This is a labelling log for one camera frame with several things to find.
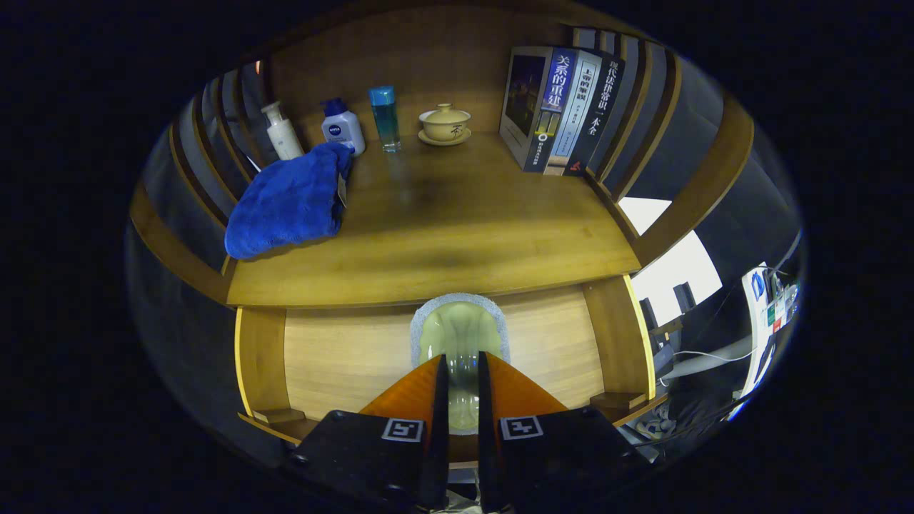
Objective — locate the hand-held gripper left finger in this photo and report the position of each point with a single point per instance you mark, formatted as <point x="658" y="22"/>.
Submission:
<point x="441" y="457"/>

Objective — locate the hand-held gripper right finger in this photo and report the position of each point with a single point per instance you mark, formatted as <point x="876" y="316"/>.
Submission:
<point x="487" y="457"/>

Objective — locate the pale green ceramic ornament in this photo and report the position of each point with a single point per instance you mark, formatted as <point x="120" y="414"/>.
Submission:
<point x="460" y="328"/>

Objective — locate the wooden drawer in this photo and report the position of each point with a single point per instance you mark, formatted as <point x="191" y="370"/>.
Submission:
<point x="343" y="357"/>

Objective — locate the wooden countertop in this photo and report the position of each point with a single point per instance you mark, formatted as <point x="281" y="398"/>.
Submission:
<point x="464" y="235"/>

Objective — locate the white drawer unit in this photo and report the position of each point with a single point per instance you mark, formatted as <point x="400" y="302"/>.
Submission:
<point x="678" y="271"/>

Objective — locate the wooden cabinet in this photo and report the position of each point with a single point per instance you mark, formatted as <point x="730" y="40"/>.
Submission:
<point x="428" y="64"/>

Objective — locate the blue towel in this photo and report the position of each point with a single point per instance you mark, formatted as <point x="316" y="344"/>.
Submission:
<point x="285" y="200"/>

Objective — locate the beige lidded teacup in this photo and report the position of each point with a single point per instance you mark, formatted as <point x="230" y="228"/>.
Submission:
<point x="444" y="125"/>

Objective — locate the white bottle blue cap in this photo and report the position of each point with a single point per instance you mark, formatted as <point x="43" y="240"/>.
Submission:
<point x="343" y="128"/>

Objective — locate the teal bottle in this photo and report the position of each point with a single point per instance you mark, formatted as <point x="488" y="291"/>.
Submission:
<point x="385" y="118"/>

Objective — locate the white pump bottle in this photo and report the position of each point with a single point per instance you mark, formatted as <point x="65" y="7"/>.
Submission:
<point x="283" y="135"/>

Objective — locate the blue book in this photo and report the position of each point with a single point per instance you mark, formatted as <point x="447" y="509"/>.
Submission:
<point x="525" y="100"/>

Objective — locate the grey book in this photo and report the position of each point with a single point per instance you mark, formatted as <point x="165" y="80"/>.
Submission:
<point x="575" y="107"/>

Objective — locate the black book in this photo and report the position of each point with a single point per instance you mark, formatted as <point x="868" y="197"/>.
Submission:
<point x="600" y="100"/>

